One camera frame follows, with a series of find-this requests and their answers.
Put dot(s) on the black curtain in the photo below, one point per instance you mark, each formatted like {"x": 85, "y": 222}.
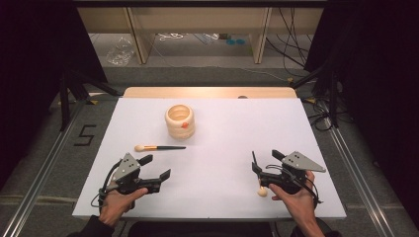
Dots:
{"x": 33, "y": 65}
{"x": 378, "y": 82}

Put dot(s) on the aluminium rail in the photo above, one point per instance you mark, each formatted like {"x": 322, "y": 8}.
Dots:
{"x": 39, "y": 184}
{"x": 359, "y": 184}

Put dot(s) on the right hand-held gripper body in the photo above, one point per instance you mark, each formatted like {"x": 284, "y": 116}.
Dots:
{"x": 296, "y": 164}

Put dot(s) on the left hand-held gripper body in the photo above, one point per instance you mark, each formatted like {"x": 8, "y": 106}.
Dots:
{"x": 126, "y": 171}

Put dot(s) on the light wooden desk frame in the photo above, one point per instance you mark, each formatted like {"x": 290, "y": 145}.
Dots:
{"x": 138, "y": 33}

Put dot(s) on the person's left hand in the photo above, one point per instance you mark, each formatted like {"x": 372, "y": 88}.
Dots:
{"x": 115, "y": 205}

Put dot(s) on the blue round lid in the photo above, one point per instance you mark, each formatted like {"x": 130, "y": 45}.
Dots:
{"x": 240, "y": 41}
{"x": 231, "y": 42}

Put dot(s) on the white foam board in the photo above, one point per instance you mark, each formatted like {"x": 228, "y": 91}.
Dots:
{"x": 214, "y": 158}

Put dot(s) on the cream ribbed brush holder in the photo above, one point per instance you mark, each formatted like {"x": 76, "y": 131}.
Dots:
{"x": 180, "y": 131}

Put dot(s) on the black metal stand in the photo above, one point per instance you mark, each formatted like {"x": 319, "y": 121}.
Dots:
{"x": 65, "y": 105}
{"x": 334, "y": 105}

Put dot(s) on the person's right hand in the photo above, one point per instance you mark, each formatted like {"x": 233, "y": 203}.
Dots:
{"x": 301, "y": 204}

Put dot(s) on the clear plastic bag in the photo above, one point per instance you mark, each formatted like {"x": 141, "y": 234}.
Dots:
{"x": 120, "y": 52}

